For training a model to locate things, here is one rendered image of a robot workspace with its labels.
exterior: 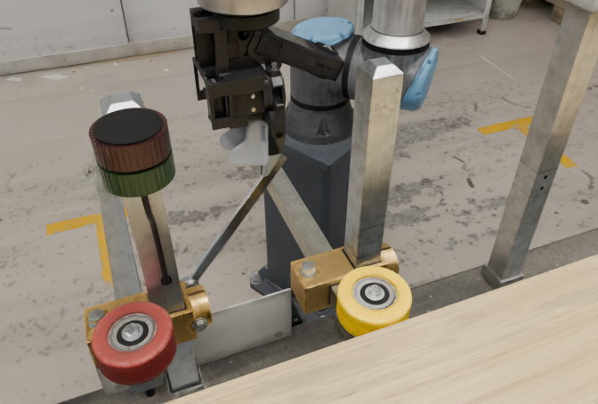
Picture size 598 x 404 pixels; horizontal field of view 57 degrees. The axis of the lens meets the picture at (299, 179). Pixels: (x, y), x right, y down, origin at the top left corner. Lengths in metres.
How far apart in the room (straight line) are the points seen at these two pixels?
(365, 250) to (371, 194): 0.09
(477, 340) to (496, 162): 1.91
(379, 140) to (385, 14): 0.64
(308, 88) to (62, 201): 1.29
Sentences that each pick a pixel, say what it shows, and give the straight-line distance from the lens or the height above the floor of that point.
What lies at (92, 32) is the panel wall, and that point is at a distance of 3.30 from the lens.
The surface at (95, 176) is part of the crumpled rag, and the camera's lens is 0.87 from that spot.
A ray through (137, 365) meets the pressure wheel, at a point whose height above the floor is 0.90.
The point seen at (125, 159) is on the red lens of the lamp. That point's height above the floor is 1.12.
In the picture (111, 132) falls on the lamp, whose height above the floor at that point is 1.13.
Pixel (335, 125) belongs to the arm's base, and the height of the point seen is 0.65.
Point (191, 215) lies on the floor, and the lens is 2.10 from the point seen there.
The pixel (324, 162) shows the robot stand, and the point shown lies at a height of 0.60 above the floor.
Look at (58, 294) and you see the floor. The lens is 1.95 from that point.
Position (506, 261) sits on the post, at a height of 0.76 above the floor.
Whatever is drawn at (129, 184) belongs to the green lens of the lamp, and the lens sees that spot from 0.45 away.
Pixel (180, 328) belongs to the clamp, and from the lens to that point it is 0.66.
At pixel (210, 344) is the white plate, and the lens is 0.77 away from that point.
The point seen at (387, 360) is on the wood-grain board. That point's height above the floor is 0.90.
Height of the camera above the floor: 1.36
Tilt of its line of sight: 38 degrees down
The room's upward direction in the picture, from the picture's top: straight up
